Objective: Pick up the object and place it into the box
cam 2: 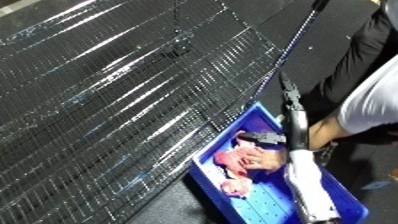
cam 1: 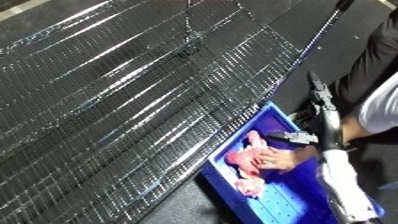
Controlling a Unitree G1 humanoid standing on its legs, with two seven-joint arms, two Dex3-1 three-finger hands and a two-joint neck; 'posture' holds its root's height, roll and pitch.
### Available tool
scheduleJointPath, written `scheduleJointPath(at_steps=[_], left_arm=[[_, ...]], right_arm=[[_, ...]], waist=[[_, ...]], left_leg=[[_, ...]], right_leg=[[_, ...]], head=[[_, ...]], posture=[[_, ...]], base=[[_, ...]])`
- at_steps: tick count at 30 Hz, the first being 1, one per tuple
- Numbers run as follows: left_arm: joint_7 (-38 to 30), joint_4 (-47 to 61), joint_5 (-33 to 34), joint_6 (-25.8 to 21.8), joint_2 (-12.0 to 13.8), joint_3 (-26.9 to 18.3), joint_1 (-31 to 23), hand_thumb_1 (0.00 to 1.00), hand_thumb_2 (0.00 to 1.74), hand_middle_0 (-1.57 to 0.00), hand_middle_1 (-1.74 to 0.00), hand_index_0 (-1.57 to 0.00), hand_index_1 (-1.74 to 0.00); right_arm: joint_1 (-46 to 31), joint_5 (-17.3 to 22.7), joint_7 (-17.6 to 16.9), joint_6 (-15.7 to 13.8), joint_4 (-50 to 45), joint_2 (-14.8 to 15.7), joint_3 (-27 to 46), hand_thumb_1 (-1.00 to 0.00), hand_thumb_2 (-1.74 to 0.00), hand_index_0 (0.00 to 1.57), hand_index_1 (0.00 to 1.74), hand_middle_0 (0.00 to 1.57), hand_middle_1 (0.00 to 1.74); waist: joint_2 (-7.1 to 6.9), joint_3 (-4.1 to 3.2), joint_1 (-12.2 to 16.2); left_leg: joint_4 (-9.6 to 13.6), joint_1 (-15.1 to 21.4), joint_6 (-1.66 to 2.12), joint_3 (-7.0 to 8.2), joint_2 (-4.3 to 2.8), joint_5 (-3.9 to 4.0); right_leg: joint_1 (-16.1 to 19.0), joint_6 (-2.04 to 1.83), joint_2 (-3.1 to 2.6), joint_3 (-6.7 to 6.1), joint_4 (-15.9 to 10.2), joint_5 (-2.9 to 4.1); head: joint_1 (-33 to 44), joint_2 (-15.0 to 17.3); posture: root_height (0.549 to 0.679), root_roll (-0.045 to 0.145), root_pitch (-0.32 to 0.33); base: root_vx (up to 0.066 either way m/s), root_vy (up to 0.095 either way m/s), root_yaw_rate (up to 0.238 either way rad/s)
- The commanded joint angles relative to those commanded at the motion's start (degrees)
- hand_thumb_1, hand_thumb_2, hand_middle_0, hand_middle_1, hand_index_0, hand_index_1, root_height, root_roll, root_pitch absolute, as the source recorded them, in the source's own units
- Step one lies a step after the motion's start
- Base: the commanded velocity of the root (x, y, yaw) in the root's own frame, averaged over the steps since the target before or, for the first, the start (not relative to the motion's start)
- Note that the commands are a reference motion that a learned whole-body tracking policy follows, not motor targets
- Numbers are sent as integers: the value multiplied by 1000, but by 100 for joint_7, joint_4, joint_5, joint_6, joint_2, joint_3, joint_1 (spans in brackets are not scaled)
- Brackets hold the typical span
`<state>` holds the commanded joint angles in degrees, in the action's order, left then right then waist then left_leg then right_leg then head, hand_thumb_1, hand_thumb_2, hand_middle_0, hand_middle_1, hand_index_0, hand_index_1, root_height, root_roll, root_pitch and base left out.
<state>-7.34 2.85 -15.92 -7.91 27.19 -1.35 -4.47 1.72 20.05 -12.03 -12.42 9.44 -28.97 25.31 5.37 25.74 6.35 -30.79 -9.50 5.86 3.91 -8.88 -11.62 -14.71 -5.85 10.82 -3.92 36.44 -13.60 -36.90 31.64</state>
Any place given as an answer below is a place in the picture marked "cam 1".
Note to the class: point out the person's hand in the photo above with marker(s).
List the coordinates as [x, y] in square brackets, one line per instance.
[283, 158]

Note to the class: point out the pink soft toy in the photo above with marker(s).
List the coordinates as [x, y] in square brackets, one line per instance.
[243, 160]

